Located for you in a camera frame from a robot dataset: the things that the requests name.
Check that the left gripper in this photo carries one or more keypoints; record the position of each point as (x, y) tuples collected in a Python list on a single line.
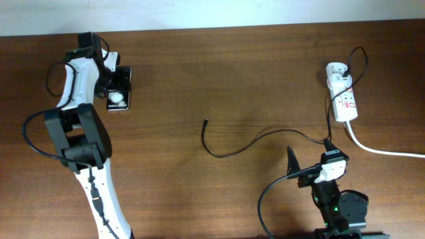
[(123, 82)]

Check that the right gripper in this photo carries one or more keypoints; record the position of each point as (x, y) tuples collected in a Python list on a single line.
[(293, 164)]

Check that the black smartphone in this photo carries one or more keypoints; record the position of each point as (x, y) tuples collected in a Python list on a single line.
[(119, 89)]

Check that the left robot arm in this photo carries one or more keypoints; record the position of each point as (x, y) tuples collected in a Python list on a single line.
[(78, 134)]

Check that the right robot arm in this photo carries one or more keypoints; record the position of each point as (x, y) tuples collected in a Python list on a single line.
[(343, 212)]

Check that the white USB charger plug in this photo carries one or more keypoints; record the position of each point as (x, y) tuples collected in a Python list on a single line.
[(338, 81)]

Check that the white power strip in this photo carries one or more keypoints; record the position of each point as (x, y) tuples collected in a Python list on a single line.
[(344, 105)]

